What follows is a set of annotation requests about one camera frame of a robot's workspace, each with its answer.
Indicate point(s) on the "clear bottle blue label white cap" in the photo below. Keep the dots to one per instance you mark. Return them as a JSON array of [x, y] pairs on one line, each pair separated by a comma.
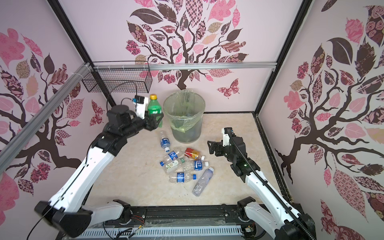
[[196, 165]]

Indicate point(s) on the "grey mesh waste bin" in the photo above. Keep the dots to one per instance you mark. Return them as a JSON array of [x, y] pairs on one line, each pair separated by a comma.
[[190, 136]]

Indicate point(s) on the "aluminium rail left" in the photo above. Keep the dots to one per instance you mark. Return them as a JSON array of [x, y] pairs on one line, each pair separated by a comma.
[[13, 148]]

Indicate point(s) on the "green bottle yellow cap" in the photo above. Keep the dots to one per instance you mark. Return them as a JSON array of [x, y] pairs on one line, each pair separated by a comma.
[[154, 107]]

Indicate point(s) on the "aluminium rail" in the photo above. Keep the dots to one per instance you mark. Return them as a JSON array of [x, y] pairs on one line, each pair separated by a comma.
[[198, 66], [13, 148]]

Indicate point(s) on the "clear bottle blue cap centre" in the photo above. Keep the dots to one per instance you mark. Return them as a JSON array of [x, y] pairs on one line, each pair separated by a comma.
[[171, 156]]

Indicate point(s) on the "black wire wall basket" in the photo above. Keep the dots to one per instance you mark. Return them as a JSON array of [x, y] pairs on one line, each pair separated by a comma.
[[119, 77]]

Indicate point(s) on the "tall clear bottle white cap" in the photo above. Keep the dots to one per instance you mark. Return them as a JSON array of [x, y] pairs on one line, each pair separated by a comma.
[[203, 181]]

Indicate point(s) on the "black base frame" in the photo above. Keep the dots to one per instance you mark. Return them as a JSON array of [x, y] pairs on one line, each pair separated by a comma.
[[180, 216]]

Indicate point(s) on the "white slotted cable duct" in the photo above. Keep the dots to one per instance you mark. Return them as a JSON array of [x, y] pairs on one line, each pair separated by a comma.
[[160, 232]]

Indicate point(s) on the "clear bottle blue label back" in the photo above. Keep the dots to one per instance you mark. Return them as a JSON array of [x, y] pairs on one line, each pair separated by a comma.
[[165, 142]]

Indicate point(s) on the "green plastic bin liner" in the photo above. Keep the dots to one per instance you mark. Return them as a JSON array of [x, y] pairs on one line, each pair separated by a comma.
[[184, 109]]

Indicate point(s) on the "aluminium rail back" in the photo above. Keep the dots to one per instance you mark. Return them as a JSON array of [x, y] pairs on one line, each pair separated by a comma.
[[198, 66]]

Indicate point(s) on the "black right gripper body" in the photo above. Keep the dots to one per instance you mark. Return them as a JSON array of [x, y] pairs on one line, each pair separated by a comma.
[[226, 151]]

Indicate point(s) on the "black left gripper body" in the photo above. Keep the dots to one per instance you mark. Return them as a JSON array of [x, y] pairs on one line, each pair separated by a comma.
[[137, 125]]

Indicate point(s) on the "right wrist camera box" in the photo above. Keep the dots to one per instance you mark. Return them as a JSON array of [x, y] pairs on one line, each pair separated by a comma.
[[227, 134]]

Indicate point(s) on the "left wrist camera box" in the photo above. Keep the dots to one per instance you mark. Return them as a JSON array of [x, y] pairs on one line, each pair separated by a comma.
[[140, 105]]

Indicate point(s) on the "red gold label bottle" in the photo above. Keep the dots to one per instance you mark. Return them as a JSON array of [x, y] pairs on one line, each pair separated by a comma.
[[194, 154]]

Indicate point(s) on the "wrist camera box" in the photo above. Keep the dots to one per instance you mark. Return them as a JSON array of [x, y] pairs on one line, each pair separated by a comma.
[[140, 105], [227, 134]]

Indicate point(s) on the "clear bottle blue label front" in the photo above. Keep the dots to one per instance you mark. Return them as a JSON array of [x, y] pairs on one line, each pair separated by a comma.
[[182, 177]]

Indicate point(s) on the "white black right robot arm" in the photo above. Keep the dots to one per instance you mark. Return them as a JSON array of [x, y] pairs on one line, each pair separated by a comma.
[[276, 216]]

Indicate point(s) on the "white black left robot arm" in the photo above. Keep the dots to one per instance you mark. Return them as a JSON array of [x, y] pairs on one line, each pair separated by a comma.
[[104, 148]]

